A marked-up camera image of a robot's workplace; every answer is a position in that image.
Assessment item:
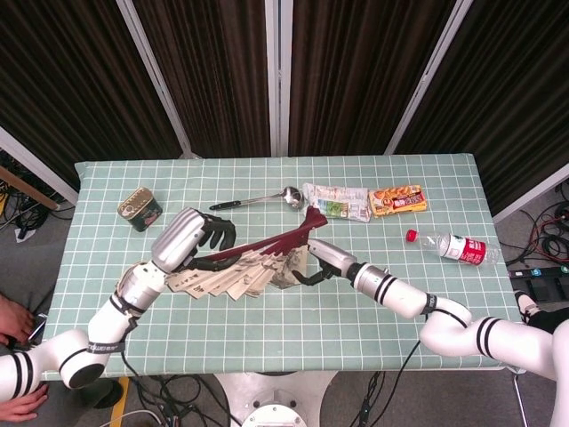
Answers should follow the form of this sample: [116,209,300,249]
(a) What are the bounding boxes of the dark green luncheon meat can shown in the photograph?
[116,186,164,233]

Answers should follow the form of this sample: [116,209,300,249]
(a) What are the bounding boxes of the black floor cable bundle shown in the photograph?
[119,373,241,427]
[506,177,569,268]
[0,150,76,235]

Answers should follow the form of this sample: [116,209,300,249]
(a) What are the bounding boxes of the black white shoe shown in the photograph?
[513,288,541,326]

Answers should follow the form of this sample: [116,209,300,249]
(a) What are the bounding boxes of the black trouser leg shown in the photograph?
[528,306,569,334]

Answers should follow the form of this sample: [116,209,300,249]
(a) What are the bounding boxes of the black power strip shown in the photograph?
[506,264,569,281]

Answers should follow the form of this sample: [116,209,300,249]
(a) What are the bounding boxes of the paper folding fan maroon ribs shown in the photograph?
[166,205,330,302]

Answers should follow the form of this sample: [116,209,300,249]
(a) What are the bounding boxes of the green white grid tablecloth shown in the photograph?
[44,153,519,379]

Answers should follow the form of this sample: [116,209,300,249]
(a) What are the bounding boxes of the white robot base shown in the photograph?
[212,371,339,427]

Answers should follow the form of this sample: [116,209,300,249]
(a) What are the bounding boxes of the smartphone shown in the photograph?
[27,312,48,343]

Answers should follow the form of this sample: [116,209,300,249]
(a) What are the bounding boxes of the dark screen panel white frame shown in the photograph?
[275,0,472,157]
[386,0,569,223]
[0,0,196,205]
[117,0,285,159]

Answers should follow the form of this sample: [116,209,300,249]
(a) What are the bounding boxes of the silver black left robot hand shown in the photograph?
[150,206,236,275]

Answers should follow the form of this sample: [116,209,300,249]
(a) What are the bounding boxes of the clear bottle red cap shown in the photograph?
[405,228,501,267]

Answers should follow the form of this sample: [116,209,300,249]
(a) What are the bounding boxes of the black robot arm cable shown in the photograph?
[346,337,423,427]

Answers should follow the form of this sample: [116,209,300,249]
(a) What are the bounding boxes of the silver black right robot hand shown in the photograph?
[293,238,359,286]

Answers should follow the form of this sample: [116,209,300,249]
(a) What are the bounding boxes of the yellow floor tape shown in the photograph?
[108,376,130,427]

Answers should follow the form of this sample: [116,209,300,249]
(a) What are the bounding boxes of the crumpled silver snack bag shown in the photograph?
[301,181,373,222]

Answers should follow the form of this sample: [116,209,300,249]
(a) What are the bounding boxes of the steel ladle black handle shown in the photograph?
[208,185,306,212]

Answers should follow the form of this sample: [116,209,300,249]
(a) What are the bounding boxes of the brown wooden bar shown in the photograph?
[0,166,61,210]

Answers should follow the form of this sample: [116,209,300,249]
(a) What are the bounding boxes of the yellow snack box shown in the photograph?
[367,184,430,219]

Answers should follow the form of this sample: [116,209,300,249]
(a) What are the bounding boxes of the bystander hand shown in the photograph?
[0,293,36,346]
[0,382,49,423]

